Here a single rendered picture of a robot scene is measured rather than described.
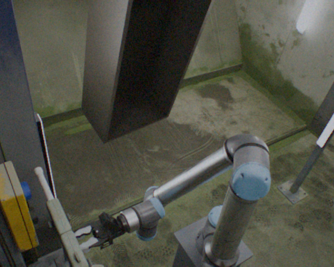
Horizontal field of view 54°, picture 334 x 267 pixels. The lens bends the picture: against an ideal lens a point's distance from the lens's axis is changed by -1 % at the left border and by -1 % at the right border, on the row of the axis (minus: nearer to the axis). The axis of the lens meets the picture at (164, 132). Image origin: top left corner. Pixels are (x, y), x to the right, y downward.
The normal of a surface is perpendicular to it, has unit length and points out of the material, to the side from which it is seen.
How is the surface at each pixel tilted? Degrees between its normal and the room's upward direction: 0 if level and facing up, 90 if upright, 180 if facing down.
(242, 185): 82
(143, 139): 0
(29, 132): 90
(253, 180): 83
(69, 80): 57
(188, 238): 0
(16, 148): 90
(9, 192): 0
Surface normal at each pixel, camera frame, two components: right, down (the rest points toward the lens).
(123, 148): 0.11, -0.72
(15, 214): 0.52, 0.63
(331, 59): -0.84, 0.29
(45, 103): 0.50, 0.14
